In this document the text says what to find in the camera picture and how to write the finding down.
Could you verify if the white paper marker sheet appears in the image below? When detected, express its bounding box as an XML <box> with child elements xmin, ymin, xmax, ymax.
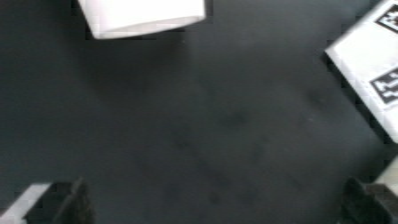
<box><xmin>325</xmin><ymin>0</ymin><xmax>398</xmax><ymax>143</ymax></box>

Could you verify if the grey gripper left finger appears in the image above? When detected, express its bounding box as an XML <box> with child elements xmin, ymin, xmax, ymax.
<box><xmin>0</xmin><ymin>178</ymin><xmax>96</xmax><ymax>224</ymax></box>

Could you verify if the white lamp shade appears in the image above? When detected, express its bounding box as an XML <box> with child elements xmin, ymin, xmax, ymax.
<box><xmin>77</xmin><ymin>0</ymin><xmax>206</xmax><ymax>40</ymax></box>

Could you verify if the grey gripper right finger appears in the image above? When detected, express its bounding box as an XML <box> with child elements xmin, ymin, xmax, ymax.
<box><xmin>338</xmin><ymin>167</ymin><xmax>398</xmax><ymax>224</ymax></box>

